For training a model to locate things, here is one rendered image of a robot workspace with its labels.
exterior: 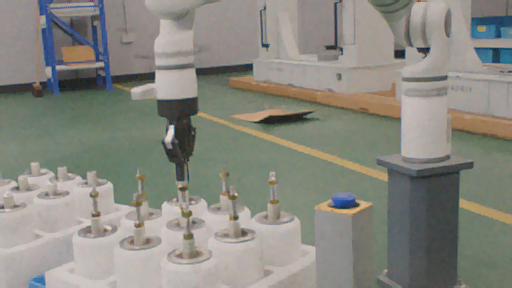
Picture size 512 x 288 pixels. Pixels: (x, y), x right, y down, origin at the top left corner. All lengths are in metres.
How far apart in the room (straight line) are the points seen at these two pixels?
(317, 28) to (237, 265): 7.47
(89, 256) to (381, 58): 3.66
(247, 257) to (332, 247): 0.14
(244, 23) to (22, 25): 2.61
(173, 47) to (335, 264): 0.45
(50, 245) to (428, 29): 0.91
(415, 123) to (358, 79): 3.13
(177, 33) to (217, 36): 6.78
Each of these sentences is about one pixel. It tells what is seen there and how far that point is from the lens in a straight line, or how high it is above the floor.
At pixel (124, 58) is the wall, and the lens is 7.61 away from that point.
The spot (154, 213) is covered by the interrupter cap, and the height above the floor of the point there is 0.25.
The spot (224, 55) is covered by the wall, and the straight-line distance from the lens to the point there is 7.97.
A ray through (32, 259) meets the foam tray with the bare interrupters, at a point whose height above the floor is 0.15.
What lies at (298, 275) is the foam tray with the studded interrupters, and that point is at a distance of 1.19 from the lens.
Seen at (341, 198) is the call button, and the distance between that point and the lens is 1.07.
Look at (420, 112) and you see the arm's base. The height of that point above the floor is 0.41.
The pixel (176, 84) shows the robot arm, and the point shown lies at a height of 0.52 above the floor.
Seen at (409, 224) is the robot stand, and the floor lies 0.17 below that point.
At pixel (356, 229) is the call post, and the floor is 0.28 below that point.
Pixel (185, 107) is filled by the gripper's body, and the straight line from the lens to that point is 1.14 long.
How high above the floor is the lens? 0.62
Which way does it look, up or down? 13 degrees down
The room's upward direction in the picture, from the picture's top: 4 degrees counter-clockwise
